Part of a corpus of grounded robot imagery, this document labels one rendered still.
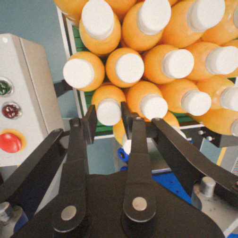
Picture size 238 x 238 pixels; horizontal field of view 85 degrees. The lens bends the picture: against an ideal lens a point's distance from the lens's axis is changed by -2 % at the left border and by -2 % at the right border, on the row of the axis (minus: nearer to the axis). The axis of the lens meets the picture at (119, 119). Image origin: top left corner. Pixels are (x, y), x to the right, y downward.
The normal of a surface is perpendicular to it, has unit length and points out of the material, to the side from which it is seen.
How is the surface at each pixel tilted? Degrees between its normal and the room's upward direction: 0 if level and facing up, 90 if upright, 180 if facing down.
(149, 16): 0
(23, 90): 0
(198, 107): 0
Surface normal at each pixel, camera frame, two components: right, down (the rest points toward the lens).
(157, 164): -0.09, -0.93
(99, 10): 0.07, 0.36
